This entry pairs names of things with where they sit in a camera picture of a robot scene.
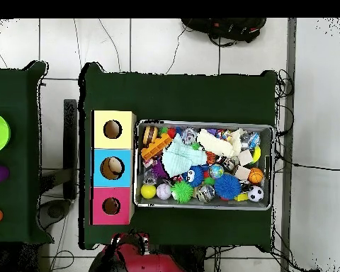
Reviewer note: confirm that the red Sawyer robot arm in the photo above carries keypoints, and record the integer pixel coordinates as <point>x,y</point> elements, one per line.
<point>153,265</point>

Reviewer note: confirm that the toy hamburger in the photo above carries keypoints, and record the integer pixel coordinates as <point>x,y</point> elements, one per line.
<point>150,134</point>

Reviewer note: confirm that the small orange basketball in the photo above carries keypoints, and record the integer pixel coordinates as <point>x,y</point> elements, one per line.
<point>255,175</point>

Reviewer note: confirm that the mint green cloth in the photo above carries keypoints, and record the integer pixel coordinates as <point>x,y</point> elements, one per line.
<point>178,158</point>

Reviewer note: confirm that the small globe ball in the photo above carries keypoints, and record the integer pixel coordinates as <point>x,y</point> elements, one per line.
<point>216,170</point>

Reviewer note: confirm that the orange building block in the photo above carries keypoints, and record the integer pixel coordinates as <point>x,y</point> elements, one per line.
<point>155,146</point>

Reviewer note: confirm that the black stand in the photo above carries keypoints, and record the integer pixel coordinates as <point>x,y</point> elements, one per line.
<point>70,141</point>

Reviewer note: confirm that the green spiky ball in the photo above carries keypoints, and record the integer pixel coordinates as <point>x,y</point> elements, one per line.
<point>182,191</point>

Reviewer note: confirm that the shallow metal mesh bin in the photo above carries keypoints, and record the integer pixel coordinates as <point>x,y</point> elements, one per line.
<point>267,181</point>

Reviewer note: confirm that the blue fuzzy ball with eyes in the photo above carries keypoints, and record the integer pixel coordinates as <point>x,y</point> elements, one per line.
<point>195,175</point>

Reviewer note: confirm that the cream cloth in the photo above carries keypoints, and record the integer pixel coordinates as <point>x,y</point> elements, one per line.
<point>215,143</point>

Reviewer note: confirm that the large blue spiky ball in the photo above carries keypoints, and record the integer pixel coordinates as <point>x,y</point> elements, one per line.
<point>227,186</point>

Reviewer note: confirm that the wooden box with three holes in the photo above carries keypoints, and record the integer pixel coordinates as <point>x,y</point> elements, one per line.
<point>124,141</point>

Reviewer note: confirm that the dark green table cloth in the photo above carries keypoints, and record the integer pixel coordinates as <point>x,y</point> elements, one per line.
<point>187,96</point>
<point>17,99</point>

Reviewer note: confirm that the small soccer ball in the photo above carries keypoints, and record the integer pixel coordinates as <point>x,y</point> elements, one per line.
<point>255,193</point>

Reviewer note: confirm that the black backpack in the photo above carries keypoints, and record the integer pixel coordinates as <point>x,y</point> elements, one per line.
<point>223,28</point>

